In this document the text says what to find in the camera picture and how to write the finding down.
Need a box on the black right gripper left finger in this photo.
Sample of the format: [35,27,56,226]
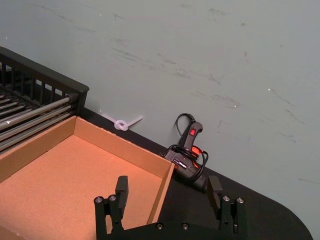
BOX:
[93,175,130,240]

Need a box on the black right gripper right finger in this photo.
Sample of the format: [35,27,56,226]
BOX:
[206,175,247,236]

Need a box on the shallow brown cardboard tray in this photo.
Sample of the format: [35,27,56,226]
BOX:
[0,115,176,240]

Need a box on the black table cloth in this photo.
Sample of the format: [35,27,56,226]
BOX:
[81,106,314,240]

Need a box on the small white three-armed plastic piece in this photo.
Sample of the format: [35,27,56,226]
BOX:
[101,113,144,132]

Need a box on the black rack with steel bars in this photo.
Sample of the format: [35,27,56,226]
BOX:
[0,46,90,154]

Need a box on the black corded tool red switch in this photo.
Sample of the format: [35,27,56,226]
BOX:
[163,113,210,194]

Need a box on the plain pale wall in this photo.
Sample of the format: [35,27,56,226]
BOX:
[0,0,320,240]

